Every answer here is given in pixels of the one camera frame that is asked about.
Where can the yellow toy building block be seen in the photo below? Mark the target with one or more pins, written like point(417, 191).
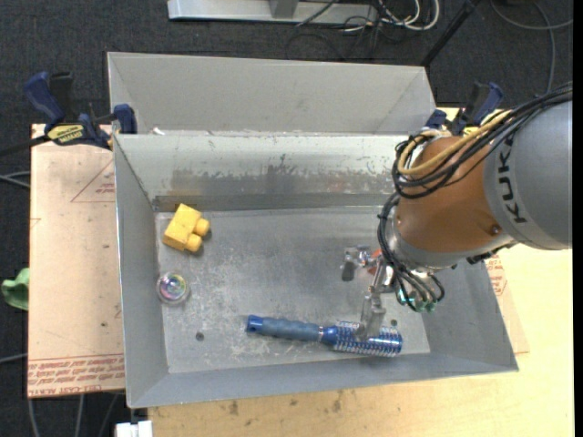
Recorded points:
point(184, 228)

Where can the blue hairbrush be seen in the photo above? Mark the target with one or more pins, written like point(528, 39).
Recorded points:
point(291, 329)

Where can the brown cardboard board, red print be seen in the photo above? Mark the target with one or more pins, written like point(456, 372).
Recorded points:
point(73, 262)

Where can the grey metal bin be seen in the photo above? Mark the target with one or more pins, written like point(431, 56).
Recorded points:
point(282, 280)

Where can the clear iridescent ball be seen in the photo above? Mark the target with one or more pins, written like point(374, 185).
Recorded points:
point(172, 287)

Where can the black cylinder on white bracket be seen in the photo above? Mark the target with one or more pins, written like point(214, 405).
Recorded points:
point(479, 258)

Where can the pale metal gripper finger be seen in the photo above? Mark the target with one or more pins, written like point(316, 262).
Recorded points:
point(377, 322)
point(364, 319)

